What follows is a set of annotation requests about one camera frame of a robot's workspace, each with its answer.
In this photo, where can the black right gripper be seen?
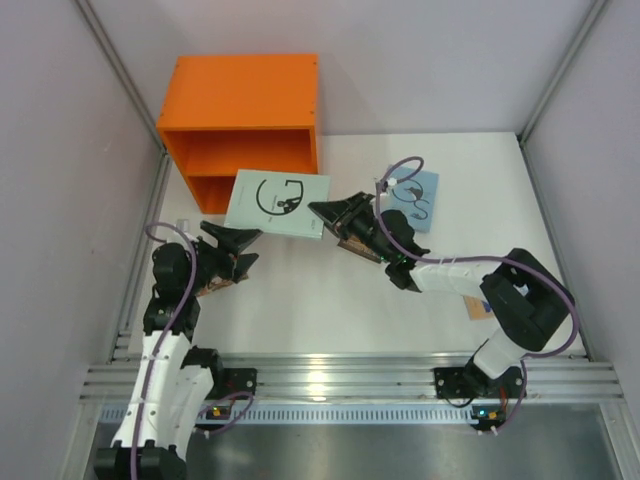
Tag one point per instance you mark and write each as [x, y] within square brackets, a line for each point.
[353, 223]

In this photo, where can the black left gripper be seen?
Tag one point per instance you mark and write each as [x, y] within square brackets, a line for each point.
[216, 262]

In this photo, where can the pale green Great Gatsby book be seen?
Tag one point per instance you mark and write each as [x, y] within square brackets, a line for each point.
[277, 203]

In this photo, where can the light blue cat book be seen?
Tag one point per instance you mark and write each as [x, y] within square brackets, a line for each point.
[414, 195]

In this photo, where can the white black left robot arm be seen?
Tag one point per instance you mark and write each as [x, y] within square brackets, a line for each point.
[179, 385]

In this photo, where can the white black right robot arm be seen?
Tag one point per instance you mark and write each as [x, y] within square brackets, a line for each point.
[528, 302]

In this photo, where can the dark brown sunset book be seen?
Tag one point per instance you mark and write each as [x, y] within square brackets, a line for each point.
[354, 246]

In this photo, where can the pink illustrated fairy-tale book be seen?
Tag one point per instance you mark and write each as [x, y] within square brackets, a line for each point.
[218, 283]

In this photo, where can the orange two-shelf cabinet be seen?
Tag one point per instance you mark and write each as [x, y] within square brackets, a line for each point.
[225, 113]

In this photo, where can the orange illustrated book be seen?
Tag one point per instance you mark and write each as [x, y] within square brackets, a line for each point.
[477, 309]

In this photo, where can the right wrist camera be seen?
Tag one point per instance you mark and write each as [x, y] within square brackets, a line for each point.
[384, 188]

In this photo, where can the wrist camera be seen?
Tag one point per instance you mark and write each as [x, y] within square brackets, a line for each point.
[384, 188]
[183, 225]

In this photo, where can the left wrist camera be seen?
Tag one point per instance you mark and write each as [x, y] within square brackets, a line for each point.
[183, 225]

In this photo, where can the left aluminium corner post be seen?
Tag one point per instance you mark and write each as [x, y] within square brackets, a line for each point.
[100, 35]

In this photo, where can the aluminium corner post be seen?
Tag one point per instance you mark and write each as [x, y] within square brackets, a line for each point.
[595, 12]
[100, 35]

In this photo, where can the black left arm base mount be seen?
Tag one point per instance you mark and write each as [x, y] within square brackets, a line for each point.
[232, 380]

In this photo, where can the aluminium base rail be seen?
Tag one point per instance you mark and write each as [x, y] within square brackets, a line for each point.
[343, 378]

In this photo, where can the slotted grey cable duct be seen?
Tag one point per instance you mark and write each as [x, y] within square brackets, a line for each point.
[261, 413]

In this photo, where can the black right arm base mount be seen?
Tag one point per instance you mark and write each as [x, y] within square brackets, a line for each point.
[455, 382]

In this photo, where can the right aluminium corner post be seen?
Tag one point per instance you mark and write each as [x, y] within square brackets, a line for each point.
[595, 12]

